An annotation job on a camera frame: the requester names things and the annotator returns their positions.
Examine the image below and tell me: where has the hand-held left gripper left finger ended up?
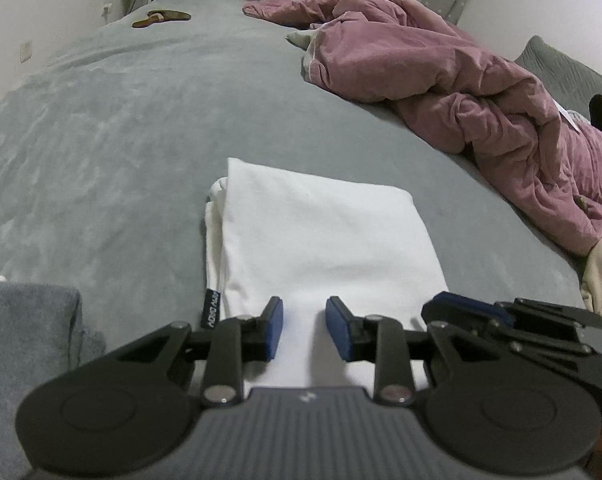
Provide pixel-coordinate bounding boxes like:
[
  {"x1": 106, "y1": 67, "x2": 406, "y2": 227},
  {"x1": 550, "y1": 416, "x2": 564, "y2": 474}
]
[{"x1": 116, "y1": 296, "x2": 285, "y2": 407}]

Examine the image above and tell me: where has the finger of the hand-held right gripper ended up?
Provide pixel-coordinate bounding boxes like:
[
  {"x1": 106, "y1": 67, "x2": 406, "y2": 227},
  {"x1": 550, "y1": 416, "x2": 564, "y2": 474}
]
[
  {"x1": 421, "y1": 291, "x2": 602, "y2": 331},
  {"x1": 473, "y1": 321, "x2": 596, "y2": 361}
]

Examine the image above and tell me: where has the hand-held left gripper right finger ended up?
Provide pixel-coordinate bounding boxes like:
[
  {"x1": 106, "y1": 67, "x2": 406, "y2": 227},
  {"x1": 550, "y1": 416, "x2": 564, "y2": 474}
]
[{"x1": 325, "y1": 296, "x2": 486, "y2": 407}]

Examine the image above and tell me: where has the white sweatshirt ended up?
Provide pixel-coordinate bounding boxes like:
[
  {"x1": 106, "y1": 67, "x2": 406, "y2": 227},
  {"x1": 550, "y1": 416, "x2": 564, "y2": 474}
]
[{"x1": 199, "y1": 156, "x2": 449, "y2": 391}]

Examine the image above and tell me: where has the white paper tag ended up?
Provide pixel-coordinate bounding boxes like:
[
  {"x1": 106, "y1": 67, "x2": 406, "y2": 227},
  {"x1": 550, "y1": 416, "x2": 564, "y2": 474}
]
[{"x1": 556, "y1": 105, "x2": 589, "y2": 133}]

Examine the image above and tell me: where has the pink quilt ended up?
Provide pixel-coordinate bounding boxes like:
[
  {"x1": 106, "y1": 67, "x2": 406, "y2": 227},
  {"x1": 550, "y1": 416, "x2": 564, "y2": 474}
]
[{"x1": 242, "y1": 0, "x2": 602, "y2": 256}]

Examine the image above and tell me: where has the grey folded cloth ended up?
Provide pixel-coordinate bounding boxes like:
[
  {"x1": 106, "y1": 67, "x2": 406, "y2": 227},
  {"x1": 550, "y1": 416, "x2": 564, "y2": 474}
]
[{"x1": 0, "y1": 272, "x2": 107, "y2": 480}]

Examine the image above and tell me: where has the grey pillow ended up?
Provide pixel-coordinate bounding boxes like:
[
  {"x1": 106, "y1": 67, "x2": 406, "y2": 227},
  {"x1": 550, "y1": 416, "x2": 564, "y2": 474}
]
[{"x1": 513, "y1": 35, "x2": 602, "y2": 126}]

